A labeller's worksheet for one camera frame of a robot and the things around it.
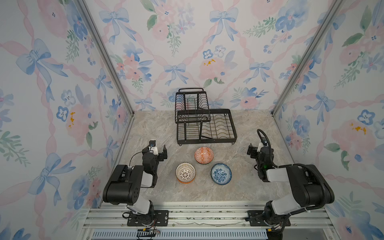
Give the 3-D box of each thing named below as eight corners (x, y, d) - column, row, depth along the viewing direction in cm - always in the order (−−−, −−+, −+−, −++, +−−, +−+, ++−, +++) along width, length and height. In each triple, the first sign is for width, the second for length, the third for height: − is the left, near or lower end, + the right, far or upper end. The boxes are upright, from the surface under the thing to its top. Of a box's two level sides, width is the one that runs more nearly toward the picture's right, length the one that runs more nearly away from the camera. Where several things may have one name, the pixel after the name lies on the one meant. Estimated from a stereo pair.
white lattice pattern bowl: (175, 182, 87) (174, 178, 82) (177, 166, 93) (176, 162, 88) (195, 182, 87) (195, 178, 82) (195, 166, 93) (195, 162, 88)
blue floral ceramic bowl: (211, 184, 87) (212, 180, 81) (210, 168, 93) (211, 163, 87) (230, 184, 87) (232, 180, 81) (227, 168, 93) (230, 163, 87)
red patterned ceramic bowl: (193, 159, 96) (193, 155, 91) (199, 149, 102) (200, 143, 97) (208, 167, 93) (209, 163, 88) (214, 156, 98) (215, 151, 93)
